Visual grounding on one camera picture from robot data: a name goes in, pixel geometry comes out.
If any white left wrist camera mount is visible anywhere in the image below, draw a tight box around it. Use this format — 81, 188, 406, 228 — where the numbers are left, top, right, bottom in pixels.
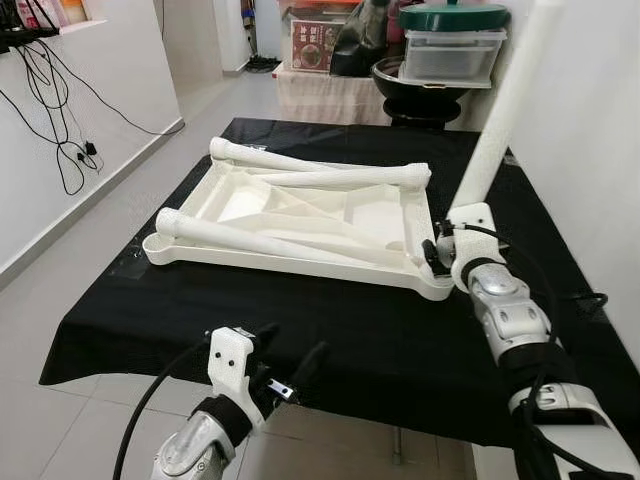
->
207, 327, 263, 426

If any white plastic table leg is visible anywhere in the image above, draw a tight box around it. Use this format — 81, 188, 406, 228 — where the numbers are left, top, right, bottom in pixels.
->
248, 163, 433, 193
208, 138, 346, 176
155, 207, 411, 271
445, 0, 568, 216

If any clear plastic storage box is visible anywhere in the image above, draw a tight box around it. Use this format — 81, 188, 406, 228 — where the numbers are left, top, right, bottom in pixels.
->
405, 28, 508, 89

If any black bag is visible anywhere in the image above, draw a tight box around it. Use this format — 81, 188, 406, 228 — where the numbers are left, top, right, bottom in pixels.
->
330, 0, 396, 79

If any black wok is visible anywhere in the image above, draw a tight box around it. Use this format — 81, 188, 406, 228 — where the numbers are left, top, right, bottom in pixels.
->
372, 55, 491, 126

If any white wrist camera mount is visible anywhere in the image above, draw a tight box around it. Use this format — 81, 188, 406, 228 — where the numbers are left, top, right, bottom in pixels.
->
445, 203, 508, 293
207, 327, 263, 426

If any black power strip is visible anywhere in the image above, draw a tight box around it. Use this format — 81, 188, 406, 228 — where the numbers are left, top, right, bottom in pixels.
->
0, 25, 63, 49

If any orange lid storage box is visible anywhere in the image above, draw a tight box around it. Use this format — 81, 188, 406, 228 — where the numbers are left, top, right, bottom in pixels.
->
285, 0, 361, 73

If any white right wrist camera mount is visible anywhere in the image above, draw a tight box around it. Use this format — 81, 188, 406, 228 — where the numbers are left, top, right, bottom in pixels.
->
445, 203, 508, 293

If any black tablecloth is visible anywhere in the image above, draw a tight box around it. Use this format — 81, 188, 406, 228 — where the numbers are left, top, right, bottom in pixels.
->
40, 118, 640, 451

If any long black wall cable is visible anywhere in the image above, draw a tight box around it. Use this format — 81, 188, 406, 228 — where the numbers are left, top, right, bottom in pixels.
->
35, 35, 186, 138

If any black cable with plug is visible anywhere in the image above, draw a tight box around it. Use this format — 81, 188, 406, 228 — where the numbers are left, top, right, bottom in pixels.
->
0, 20, 106, 196

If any beige cloth covered stand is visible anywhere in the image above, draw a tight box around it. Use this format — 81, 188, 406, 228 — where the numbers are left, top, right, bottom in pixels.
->
275, 65, 391, 126

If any white plastic table top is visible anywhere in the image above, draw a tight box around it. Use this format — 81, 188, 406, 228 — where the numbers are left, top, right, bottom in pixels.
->
142, 150, 456, 301

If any green round lid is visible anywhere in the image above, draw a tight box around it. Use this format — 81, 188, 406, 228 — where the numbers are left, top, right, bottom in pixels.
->
397, 2, 511, 33

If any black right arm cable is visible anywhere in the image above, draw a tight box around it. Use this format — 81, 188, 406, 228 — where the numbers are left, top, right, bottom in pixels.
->
455, 222, 640, 480

